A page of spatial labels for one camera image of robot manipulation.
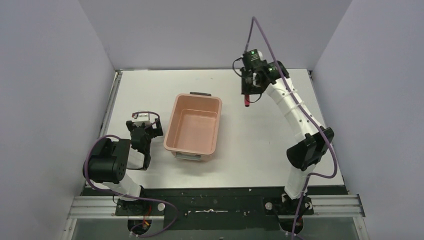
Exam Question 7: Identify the red handled screwdriver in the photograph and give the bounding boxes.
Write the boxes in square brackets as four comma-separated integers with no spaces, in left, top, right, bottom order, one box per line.
[244,94,250,107]

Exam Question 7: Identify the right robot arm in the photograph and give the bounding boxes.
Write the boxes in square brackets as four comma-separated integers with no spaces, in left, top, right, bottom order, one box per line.
[239,49,334,215]

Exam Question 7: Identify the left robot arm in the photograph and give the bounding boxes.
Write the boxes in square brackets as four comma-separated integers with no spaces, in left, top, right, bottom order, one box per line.
[82,118,164,215]

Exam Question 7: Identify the pink plastic bin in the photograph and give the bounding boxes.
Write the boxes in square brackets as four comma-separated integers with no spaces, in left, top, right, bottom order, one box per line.
[163,92,222,162]

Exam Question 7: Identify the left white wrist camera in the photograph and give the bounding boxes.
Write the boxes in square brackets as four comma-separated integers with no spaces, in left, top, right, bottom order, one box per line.
[132,112,151,127]

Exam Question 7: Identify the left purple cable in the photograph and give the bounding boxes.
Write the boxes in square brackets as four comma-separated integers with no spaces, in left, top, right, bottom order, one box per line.
[82,110,179,239]

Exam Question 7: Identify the purple cable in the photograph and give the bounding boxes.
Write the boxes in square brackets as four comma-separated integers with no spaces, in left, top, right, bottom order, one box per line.
[82,110,179,239]
[244,16,339,240]

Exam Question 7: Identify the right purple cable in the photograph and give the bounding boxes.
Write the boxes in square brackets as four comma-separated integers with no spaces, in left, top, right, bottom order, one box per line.
[244,16,339,240]

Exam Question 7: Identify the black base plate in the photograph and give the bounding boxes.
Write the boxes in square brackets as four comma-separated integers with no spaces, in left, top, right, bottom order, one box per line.
[70,186,348,235]

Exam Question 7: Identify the aluminium rail frame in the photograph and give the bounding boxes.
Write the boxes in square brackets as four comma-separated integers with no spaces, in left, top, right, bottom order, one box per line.
[62,69,364,240]

